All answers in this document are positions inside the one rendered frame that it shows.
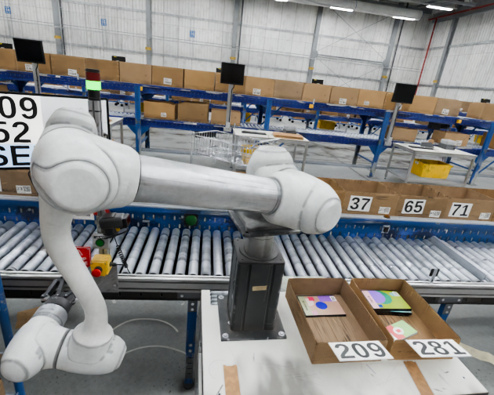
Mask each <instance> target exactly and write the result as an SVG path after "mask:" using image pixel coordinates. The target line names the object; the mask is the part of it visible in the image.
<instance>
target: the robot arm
mask: <svg viewBox="0 0 494 395"><path fill-rule="evenodd" d="M292 163H293V159H292V157H291V155H290V153H289V152H288V151H287V150H286V149H285V148H284V147H277V146H261V147H259V148H258V149H257V150H255V151H254V152H253V154H252V156H251V158H250V159H249V163H248V165H247V169H246V174H244V173H240V172H232V171H227V170H222V169H215V168H210V167H205V166H200V165H192V164H188V163H183V162H178V161H170V160H166V159H161V158H153V157H148V156H144V155H139V154H138V153H137V152H136V151H135V150H134V149H132V148H131V147H129V146H127V145H125V144H121V143H117V142H115V141H112V140H108V139H105V138H103V137H101V136H98V134H97V128H96V123H95V121H94V118H93V117H92V116H91V115H90V113H88V112H85V111H80V110H77V109H74V108H70V107H61V108H59V109H56V110H55V111H54V112H53V113H52V114H51V116H50V117H49V119H48V121H47V122H46V124H45V128H44V130H43V132H42V134H41V135H40V137H39V139H38V142H37V143H36V144H35V147H34V149H33V151H32V153H31V164H30V170H31V180H32V183H33V185H34V187H35V189H36V191H37V192H38V200H39V222H40V231H41V236H42V241H43V244H44V246H45V250H46V251H47V253H48V255H49V257H50V259H51V260H52V261H53V263H54V265H55V266H56V268H57V269H58V271H59V272H60V274H61V275H62V276H61V277H60V279H59V280H58V279H55V280H54V281H53V282H52V284H51V285H50V286H49V288H48V289H47V290H46V292H45V293H43V294H42V295H41V301H42V303H44V302H45V304H44V305H42V306H40V307H39V308H38V309H37V311H36V312H35V314H34V315H33V316H32V317H31V319H30V320H29V321H28V322H27V323H26V324H25V325H23V326H22V327H21V328H20V330H19V331H18V332H17V333H16V334H15V335H14V336H13V338H12V340H11V341H10V343H9V345H8V346H7V347H6V349H5V352H4V353H3V355H2V359H1V365H0V372H1V374H2V376H3V377H4V378H5V379H7V380H9V381H11V382H24V381H26V380H28V379H29V378H31V377H33V376H34V375H36V374H38V373H39V371H41V370H45V369H59V370H63V371H66V372H70V373H75V374H82V375H103V374H107V373H111V372H113V371H114V370H116V369H117V368H119V366H120V364H121V362H122V360H123V357H124V356H125V352H126V345H125V342H124V341H123V339H121V338H120V337H119V336H117V335H114V333H113V329H112V327H111V326H110V325H109V324H108V323H107V306H106V303H105V301H104V298H103V296H102V294H101V292H100V290H99V288H98V287H97V285H96V282H95V281H94V280H93V277H92V275H91V273H92V271H91V266H89V268H87V267H86V265H85V263H84V262H83V260H82V257H81V256H80V255H79V253H78V250H77V249H76V247H75V245H74V242H73V239H72V236H71V222H72V219H73V217H74V215H88V214H92V213H95V212H98V211H101V210H106V209H111V208H122V207H125V206H126V205H130V204H131V203H132V202H133V201H139V202H148V203H156V204H165V205H181V206H189V207H198V208H214V209H222V210H231V211H233V212H234V213H236V214H237V215H238V217H239V218H240V220H241V221H242V222H243V224H244V225H245V230H247V231H248V232H254V231H257V230H276V229H294V230H300V231H302V232H304V233H305V234H323V233H325V232H327V231H329V230H331V229H332V228H333V227H334V226H335V225H336V224H337V223H338V221H339V219H340V216H341V212H342V208H341V201H340V199H339V197H338V195H337V194H336V192H335V191H334V189H332V188H331V187H330V185H328V184H327V183H325V182H323V181H321V180H320V179H318V178H316V177H314V176H311V175H309V174H307V173H305V172H301V171H298V170H297V169H296V167H295V166H294V165H293V164H292ZM65 284H68V286H69V287H70V289H71V290H70V291H69V292H64V285H65ZM58 286H59V287H58ZM57 287H58V289H57ZM56 289H57V291H56V294H55V295H52V294H53V293H54V292H55V290H56ZM75 297H76V298H75ZM76 302H80V304H81V305H82V308H83V310H84V312H85V320H84V322H82V323H81V324H79V325H77V326H76V328H75V329H68V328H64V327H63V326H64V324H65V322H66V321H67V314H68V313H69V311H70V309H71V307H72V306H73V305H74V304H75V303H76Z"/></svg>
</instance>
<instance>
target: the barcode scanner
mask: <svg viewBox="0 0 494 395"><path fill-rule="evenodd" d="M130 222H131V219H130V214H129V213H126V214H125V213H117V212H112V213H105V214H104V215H102V216H101V217H100V219H99V225H100V228H101V229H104V230H105V232H106V235H105V236H104V239H108V238H112V237H116V236H117V234H118V232H119V231H120V228H123V227H128V226H129V224H130Z"/></svg>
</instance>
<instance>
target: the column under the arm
mask: <svg viewBox="0 0 494 395"><path fill-rule="evenodd" d="M284 268H285V260H284V258H283V256H282V254H281V252H280V250H279V247H278V245H277V243H276V241H275V240H274V242H273V248H272V253H271V255H269V256H268V257H266V258H256V257H253V256H250V255H249V254H248V253H247V252H246V251H245V239H234V241H233V248H232V255H231V270H230V278H229V286H228V294H227V295H217V305H218V314H219V323H220V339H221V342H229V341H249V340H270V339H287V336H286V334H285V329H284V328H283V325H282V321H281V318H280V316H279V313H278V300H279V296H280V290H281V286H282V278H283V273H284Z"/></svg>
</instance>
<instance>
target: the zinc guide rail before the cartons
mask: <svg viewBox="0 0 494 395"><path fill-rule="evenodd" d="M0 200H14V201H39V200H38V197H31V196H16V195H2V194H0ZM126 206H133V207H148V208H177V209H192V210H207V211H222V212H226V211H227V210H222V209H214V208H198V207H189V206H181V205H165V204H156V203H145V202H132V203H131V204H130V205H126ZM340 218H355V219H385V220H400V221H415V222H430V223H459V224H474V225H489V226H494V222H489V221H474V220H460V219H432V218H417V217H403V216H390V219H387V218H384V217H383V216H374V215H360V214H346V213H341V216H340Z"/></svg>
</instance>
